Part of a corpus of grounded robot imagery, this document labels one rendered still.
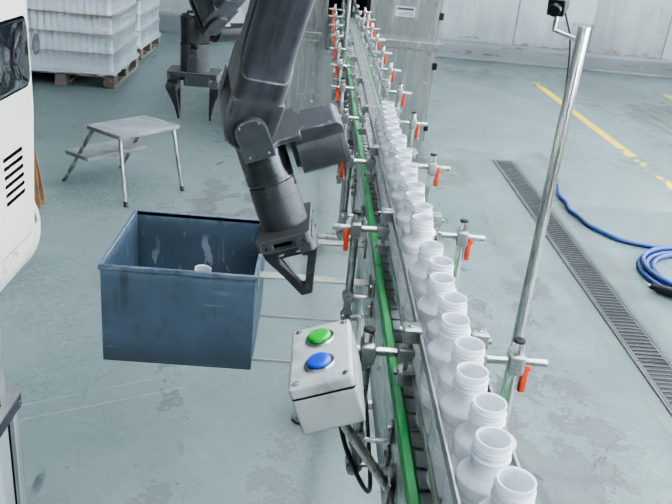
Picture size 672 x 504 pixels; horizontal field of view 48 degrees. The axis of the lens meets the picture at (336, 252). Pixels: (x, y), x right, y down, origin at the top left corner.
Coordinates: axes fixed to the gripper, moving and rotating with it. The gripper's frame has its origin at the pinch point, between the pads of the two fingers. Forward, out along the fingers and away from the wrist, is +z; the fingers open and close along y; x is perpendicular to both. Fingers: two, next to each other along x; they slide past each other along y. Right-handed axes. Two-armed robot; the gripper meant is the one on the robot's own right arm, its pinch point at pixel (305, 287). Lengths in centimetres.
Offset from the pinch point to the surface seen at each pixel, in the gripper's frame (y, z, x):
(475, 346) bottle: -6.6, 9.9, -18.7
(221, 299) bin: 50, 22, 25
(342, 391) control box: -9.9, 9.8, -2.1
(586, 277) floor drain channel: 277, 163, -102
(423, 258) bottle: 20.6, 9.7, -15.6
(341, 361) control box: -6.5, 7.8, -2.6
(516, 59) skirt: 1021, 204, -231
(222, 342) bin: 50, 31, 28
